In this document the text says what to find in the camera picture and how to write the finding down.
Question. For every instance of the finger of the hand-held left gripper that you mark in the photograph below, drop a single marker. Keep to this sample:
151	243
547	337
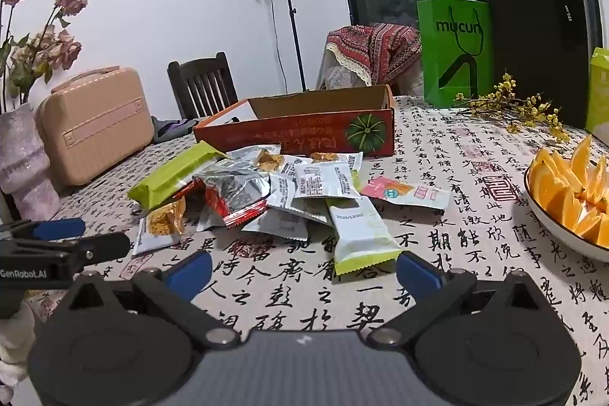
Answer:
102	246
59	228

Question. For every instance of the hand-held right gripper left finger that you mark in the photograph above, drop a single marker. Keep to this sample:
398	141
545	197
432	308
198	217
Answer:
190	273

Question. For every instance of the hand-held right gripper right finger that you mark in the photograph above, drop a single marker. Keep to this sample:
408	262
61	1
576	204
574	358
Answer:
418	275

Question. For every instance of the orange cracker snack packet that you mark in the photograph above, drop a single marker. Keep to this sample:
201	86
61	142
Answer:
161	223

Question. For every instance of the white green snack bar packet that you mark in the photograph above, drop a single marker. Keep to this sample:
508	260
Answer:
359	239

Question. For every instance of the pink snack packet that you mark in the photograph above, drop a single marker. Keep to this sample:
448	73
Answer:
404	192

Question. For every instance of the red silver snack packet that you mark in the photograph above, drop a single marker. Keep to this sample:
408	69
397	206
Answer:
233	192

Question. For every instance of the pile of small white packets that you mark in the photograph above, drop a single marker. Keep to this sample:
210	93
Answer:
280	225

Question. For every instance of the white printed snack packet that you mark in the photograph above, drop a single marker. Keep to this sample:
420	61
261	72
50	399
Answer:
326	180

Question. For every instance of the orange cardboard box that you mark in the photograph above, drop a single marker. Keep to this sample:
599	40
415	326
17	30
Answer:
295	135

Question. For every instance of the pink textured vase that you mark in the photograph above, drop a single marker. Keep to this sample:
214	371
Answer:
24	163

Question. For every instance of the pink hard suitcase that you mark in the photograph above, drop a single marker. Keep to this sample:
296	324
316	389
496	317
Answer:
95	125

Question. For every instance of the purple grey cloth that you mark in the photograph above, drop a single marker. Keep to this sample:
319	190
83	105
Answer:
173	130

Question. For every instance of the white bowl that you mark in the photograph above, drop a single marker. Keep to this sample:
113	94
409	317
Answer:
561	232

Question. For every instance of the pile of orange wedges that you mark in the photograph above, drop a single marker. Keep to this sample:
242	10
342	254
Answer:
556	192

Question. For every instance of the dried rose bouquet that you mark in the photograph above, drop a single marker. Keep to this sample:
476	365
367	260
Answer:
62	47

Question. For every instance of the yellow flower branch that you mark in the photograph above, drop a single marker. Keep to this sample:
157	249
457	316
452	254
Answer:
504	94

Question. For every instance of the dark wooden chair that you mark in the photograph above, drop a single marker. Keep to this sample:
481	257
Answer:
202	68

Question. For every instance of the green paper bag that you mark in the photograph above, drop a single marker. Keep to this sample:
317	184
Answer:
452	54

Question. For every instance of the red patterned cloth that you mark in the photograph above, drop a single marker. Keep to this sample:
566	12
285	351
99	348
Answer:
376	49

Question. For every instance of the black paper bag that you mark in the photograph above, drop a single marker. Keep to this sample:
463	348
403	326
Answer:
537	54

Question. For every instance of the light green carton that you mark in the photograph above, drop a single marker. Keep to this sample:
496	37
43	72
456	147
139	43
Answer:
598	92

